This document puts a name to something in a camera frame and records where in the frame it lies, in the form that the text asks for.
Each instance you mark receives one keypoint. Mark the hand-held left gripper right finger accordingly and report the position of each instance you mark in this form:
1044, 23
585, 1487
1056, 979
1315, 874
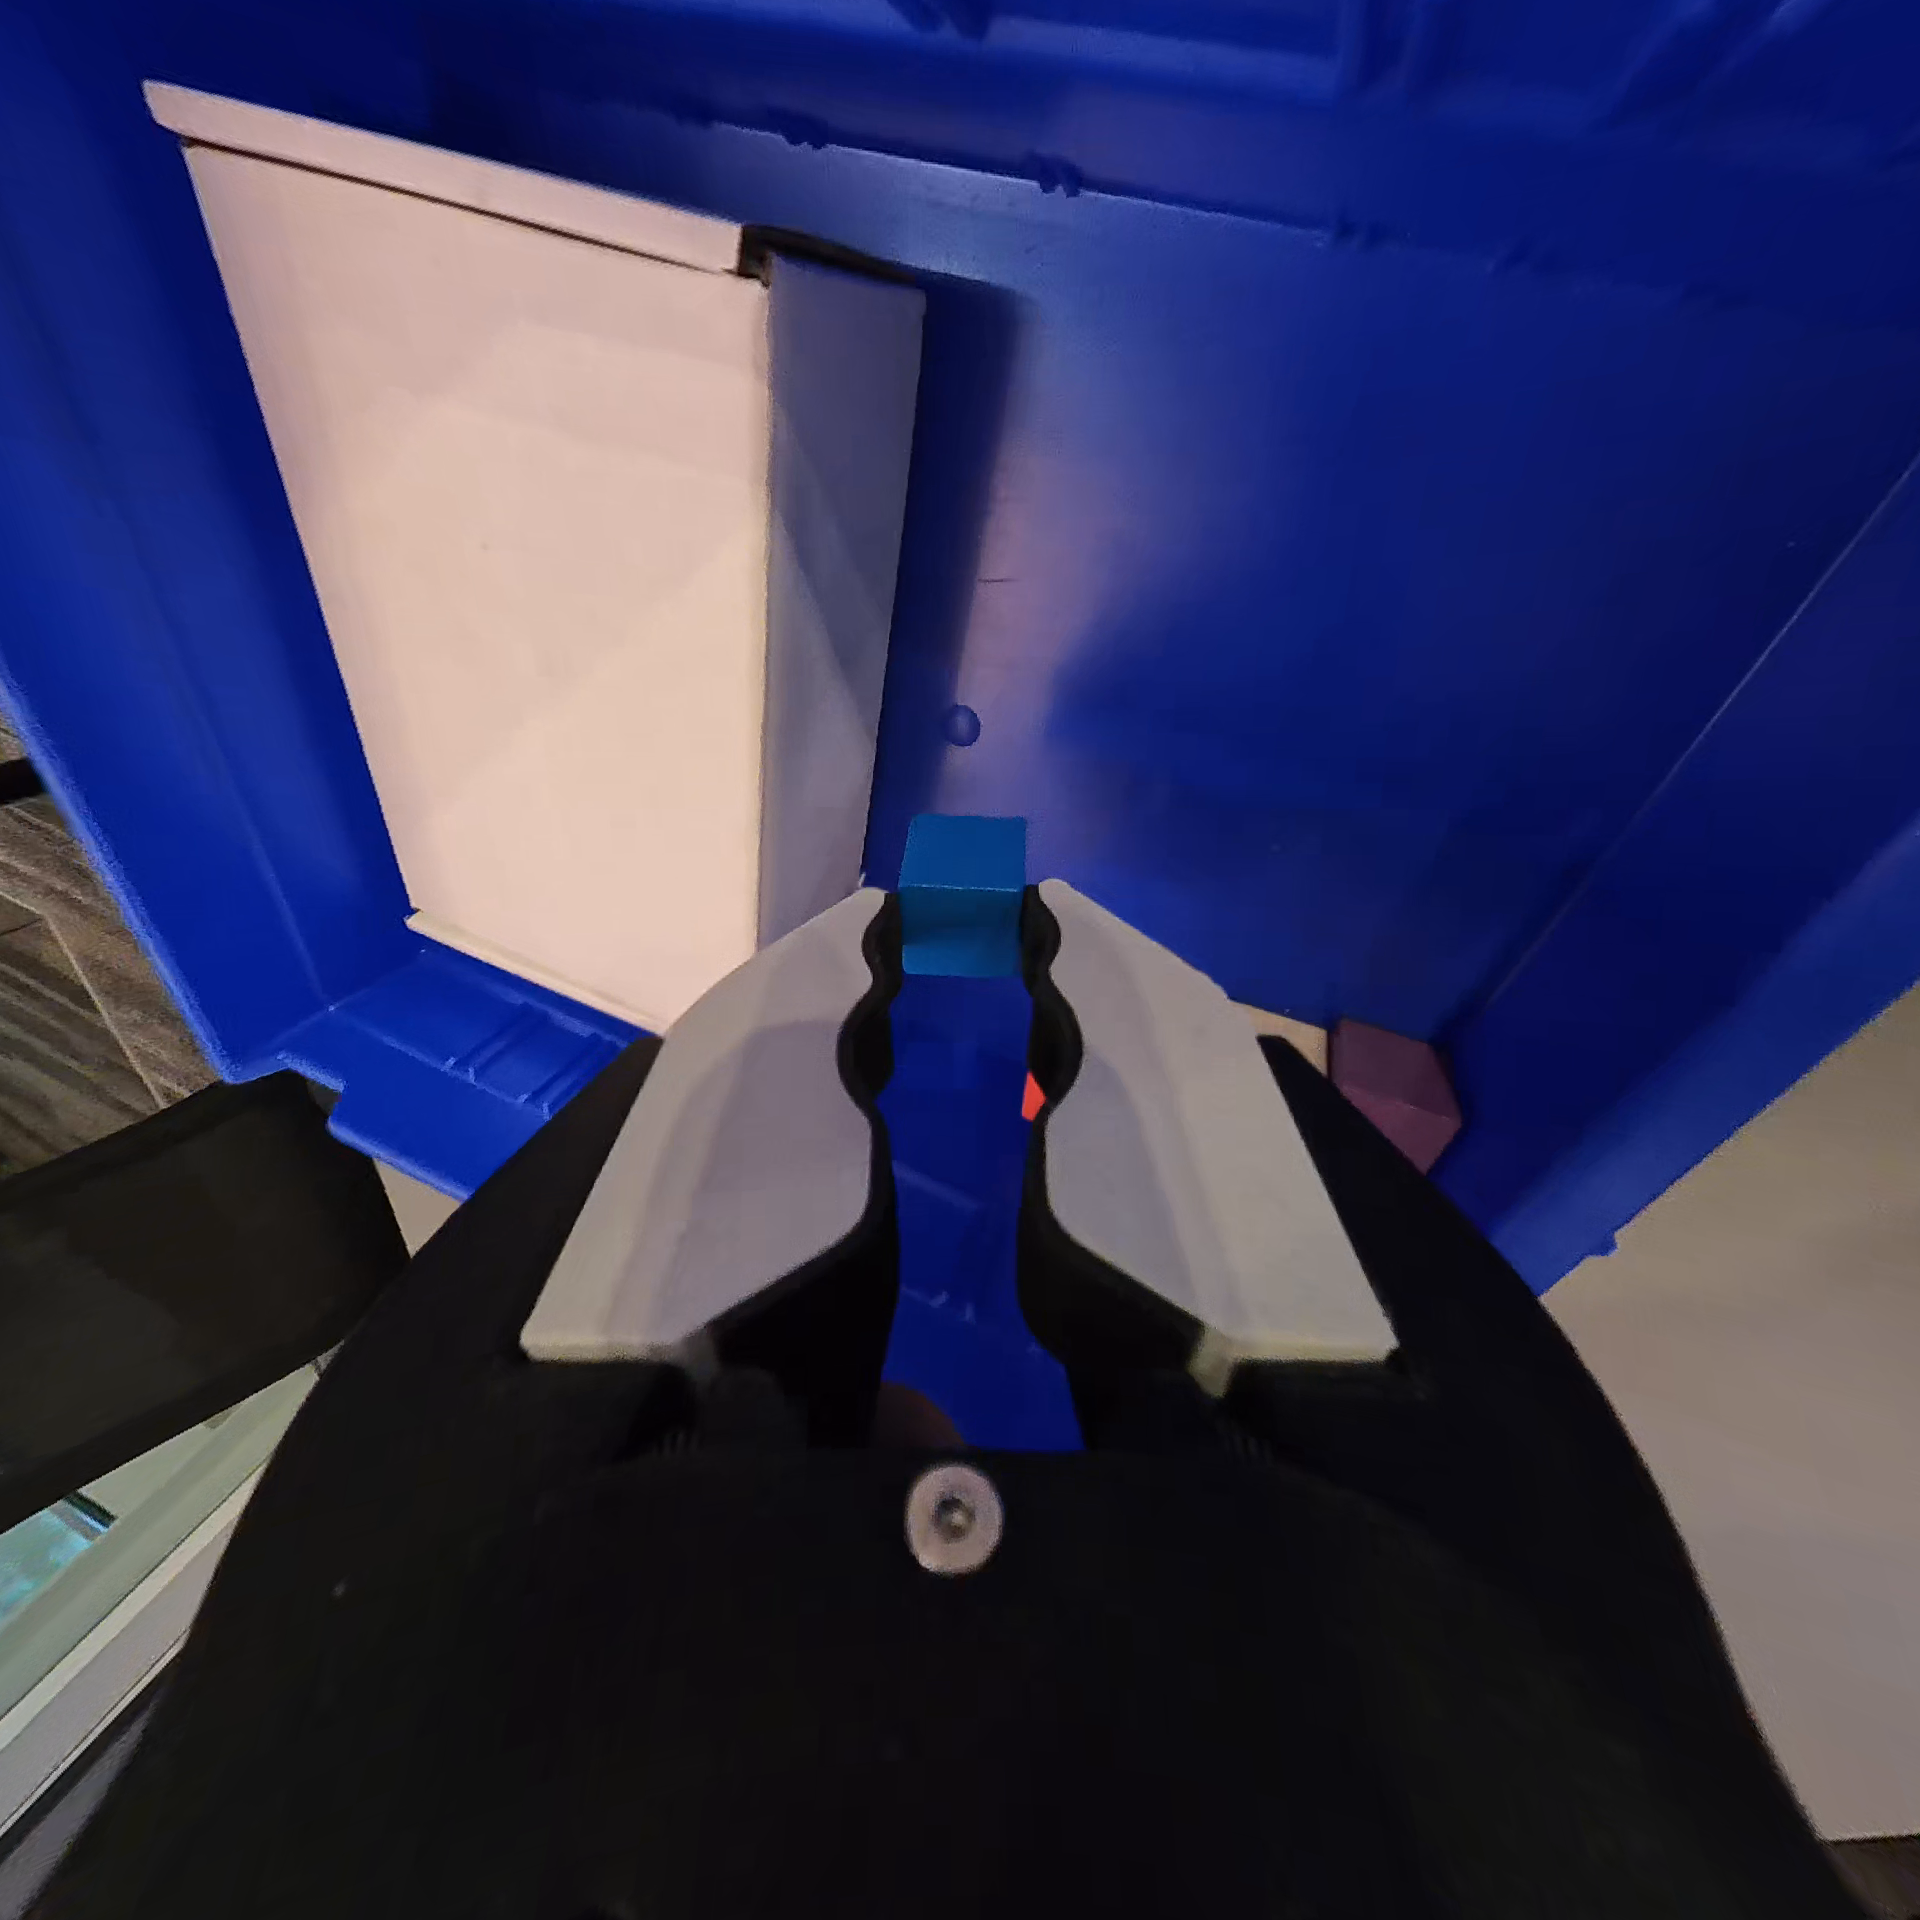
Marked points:
1200, 1184

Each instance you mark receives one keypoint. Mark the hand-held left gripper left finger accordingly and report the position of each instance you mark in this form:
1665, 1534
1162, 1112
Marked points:
704, 1172

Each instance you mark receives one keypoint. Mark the wooden cube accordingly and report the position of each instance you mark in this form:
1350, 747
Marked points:
1289, 1043

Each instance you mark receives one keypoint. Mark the blue cube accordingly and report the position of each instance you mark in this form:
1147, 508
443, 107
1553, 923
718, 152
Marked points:
960, 902

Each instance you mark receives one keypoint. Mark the white cardboard box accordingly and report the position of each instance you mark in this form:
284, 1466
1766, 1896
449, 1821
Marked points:
523, 600

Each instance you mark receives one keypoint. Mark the blue plastic bin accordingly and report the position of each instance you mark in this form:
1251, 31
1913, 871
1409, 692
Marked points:
1349, 524

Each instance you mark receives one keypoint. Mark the purple cube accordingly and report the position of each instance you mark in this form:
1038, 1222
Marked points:
1401, 1090

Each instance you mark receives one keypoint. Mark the black chair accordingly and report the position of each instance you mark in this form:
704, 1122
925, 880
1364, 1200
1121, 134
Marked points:
181, 1276

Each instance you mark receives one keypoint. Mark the pale metal rail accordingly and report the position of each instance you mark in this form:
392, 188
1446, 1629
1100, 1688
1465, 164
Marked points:
89, 1621

